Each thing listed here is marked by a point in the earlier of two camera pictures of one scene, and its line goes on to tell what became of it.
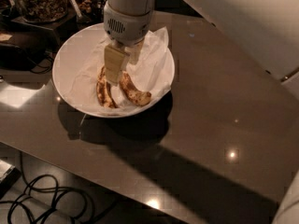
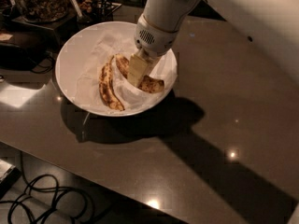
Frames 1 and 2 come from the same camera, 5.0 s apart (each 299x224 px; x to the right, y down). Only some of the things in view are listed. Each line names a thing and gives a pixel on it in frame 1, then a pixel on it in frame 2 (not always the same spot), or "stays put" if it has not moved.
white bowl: (79, 78) stays put
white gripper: (128, 27) to (154, 40)
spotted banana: (135, 96) to (149, 84)
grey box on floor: (8, 175) stays put
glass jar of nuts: (42, 4) stays put
